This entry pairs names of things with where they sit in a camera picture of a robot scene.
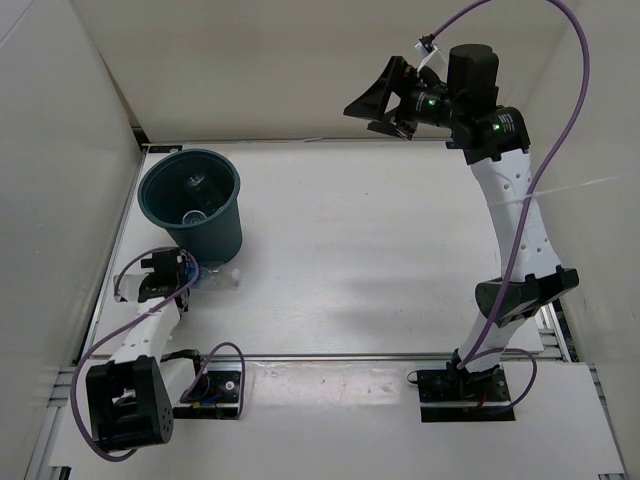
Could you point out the crushed blue label bottle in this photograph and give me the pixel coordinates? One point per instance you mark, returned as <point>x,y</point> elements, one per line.
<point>127,289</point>

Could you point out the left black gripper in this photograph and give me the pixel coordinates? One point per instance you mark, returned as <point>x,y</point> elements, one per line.
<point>148,283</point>

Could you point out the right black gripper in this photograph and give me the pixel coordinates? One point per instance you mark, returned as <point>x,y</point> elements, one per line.
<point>402,80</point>

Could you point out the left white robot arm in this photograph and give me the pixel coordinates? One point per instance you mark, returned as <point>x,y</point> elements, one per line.
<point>130,403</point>

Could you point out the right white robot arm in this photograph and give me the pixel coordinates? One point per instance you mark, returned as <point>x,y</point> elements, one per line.
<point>495,143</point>

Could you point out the dark green plastic bin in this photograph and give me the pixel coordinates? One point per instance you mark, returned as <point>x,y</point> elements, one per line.
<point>163,200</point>

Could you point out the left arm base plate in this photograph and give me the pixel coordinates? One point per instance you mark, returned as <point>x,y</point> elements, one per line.
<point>219,396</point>

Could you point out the clear bottle white cap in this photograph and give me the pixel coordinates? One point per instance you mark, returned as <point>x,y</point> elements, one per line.
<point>193,217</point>

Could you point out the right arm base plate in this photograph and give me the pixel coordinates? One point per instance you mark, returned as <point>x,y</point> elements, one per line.
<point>448,396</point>

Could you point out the green plastic bottle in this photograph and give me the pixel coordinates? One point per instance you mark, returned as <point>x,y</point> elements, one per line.
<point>204,192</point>

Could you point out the clear bottle blue label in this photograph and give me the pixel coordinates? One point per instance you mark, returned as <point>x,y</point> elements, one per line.
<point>213,277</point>

